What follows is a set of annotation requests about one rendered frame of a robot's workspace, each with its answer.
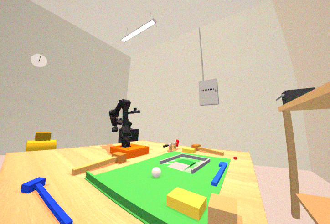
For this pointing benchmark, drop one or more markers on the white golf ball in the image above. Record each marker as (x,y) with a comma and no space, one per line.
(156,172)

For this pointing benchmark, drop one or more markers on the green flat mat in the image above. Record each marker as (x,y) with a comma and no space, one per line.
(137,182)

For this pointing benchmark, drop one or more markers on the yellow rectangular block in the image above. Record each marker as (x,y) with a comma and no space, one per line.
(186,202)
(188,150)

